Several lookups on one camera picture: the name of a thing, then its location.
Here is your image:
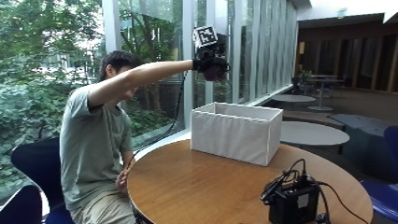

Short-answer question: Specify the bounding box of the black glove cable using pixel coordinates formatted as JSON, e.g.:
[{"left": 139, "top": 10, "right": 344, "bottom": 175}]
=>
[{"left": 123, "top": 72, "right": 186, "bottom": 171}]

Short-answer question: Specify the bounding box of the black power cable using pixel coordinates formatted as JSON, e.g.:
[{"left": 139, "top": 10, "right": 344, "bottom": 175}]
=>
[{"left": 315, "top": 181, "right": 370, "bottom": 224}]

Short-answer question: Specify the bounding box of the bright blue chair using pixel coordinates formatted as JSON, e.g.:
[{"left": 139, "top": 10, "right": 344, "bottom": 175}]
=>
[{"left": 359, "top": 125, "right": 398, "bottom": 224}]

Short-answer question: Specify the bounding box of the dark maroon round object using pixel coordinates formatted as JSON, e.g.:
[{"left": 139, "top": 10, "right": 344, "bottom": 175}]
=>
[{"left": 201, "top": 64, "right": 229, "bottom": 82}]

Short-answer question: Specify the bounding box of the black electronics box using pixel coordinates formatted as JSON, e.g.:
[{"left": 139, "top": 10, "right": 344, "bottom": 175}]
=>
[{"left": 267, "top": 182, "right": 322, "bottom": 224}]

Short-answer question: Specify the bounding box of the dark blue chair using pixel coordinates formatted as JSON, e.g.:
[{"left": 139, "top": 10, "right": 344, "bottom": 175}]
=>
[{"left": 9, "top": 137, "right": 76, "bottom": 224}]

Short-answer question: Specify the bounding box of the potted green plant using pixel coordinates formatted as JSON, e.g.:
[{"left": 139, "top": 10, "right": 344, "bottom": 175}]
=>
[{"left": 298, "top": 70, "right": 312, "bottom": 84}]

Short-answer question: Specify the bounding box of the person in green t-shirt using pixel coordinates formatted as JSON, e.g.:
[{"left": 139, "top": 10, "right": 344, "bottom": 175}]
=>
[{"left": 58, "top": 49, "right": 197, "bottom": 224}]

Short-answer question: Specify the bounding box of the small white round table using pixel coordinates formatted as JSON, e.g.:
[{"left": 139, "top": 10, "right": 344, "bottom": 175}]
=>
[{"left": 271, "top": 93, "right": 316, "bottom": 104}]

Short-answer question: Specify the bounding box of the black cable bundle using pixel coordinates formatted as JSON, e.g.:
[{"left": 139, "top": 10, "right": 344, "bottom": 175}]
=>
[{"left": 258, "top": 159, "right": 311, "bottom": 202}]

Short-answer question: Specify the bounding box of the tall round pedestal table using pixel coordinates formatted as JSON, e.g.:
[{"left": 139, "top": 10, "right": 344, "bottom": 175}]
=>
[{"left": 306, "top": 77, "right": 346, "bottom": 112}]

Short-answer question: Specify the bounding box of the white marker cube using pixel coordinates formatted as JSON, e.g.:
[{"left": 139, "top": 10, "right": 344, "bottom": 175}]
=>
[{"left": 193, "top": 25, "right": 219, "bottom": 49}]

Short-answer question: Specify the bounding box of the white fabric storage box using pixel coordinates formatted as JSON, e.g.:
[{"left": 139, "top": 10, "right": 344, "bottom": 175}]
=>
[{"left": 189, "top": 102, "right": 285, "bottom": 167}]

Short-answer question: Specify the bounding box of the grey upholstered seat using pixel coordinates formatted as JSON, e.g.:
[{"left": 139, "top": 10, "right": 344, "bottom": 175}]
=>
[{"left": 328, "top": 113, "right": 398, "bottom": 182}]

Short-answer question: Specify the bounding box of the large white round table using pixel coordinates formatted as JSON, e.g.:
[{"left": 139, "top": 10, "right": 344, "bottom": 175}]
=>
[{"left": 279, "top": 120, "right": 350, "bottom": 147}]

